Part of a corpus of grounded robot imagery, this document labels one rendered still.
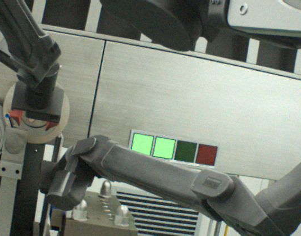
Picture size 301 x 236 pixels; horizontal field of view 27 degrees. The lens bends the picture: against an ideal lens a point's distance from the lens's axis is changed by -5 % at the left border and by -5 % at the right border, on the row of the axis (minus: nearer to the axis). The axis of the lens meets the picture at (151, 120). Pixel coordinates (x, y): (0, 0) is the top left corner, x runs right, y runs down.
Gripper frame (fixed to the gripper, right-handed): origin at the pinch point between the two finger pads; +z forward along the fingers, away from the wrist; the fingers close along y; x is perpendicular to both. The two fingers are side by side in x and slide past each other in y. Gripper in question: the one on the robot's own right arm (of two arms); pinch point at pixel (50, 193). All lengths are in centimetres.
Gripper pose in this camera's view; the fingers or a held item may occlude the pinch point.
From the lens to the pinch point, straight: 144.7
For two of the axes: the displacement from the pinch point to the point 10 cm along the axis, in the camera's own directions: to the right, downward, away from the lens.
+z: -4.2, 4.6, 7.8
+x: 0.0, -8.6, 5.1
